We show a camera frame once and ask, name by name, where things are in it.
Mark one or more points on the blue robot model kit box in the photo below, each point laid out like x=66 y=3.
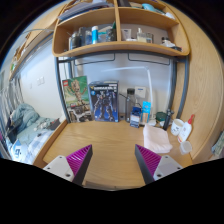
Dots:
x=104 y=101

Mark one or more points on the small blue box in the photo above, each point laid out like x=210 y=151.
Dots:
x=135 y=117

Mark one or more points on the white red-pump lotion bottle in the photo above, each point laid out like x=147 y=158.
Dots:
x=185 y=131

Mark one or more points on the green toy figure box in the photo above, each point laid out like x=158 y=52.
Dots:
x=76 y=98

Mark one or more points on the pale pink towel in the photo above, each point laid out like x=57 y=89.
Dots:
x=156 y=139

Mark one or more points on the grey metal desk frame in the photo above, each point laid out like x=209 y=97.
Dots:
x=58 y=83

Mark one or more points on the white mug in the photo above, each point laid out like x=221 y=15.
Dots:
x=176 y=126

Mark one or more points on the light blue card package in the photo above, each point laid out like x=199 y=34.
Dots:
x=146 y=112

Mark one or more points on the white box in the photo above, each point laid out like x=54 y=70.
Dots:
x=140 y=92

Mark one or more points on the green round tin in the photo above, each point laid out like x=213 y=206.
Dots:
x=160 y=116

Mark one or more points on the black cylindrical device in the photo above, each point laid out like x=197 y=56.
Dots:
x=167 y=119

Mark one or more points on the bed with bedding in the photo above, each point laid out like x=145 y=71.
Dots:
x=26 y=123

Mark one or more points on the grey translucent water bottle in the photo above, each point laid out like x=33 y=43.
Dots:
x=129 y=105

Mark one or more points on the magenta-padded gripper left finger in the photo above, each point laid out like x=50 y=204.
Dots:
x=78 y=160

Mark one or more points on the white wall switch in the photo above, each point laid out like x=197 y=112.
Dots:
x=40 y=81

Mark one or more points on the white desk lamp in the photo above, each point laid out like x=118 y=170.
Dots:
x=150 y=83

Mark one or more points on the clear plastic cup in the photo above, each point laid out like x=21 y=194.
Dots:
x=186 y=147

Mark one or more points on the wooden shelf unit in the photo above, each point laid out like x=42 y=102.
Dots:
x=116 y=46

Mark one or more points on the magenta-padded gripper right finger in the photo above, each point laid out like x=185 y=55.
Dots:
x=148 y=160

